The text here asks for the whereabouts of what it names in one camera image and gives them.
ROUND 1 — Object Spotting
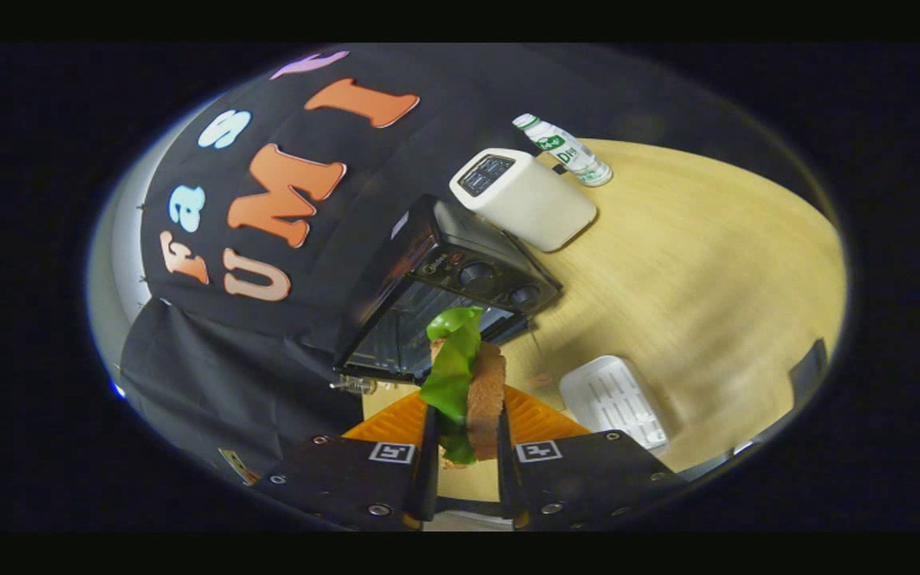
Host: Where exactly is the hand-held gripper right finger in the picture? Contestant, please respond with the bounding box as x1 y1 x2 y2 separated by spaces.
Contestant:
496 383 688 530

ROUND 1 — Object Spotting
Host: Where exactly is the black toaster oven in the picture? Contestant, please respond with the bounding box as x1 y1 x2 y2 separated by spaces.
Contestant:
334 194 563 384

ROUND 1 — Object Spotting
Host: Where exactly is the white pop-up toaster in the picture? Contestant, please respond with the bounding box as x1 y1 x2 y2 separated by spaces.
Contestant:
450 149 597 252

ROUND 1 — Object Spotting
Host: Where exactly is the white bottle green label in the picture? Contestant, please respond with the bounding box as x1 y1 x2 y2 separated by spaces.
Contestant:
513 113 613 188

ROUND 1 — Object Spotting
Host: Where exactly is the white rectangular plate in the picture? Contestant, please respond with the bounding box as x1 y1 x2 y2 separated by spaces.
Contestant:
560 355 670 456

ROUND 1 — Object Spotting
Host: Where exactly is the lettuce sandwich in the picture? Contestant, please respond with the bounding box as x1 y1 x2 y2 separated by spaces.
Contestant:
418 307 507 468

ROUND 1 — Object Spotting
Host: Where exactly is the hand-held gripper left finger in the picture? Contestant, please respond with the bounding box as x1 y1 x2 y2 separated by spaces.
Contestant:
256 389 439 530

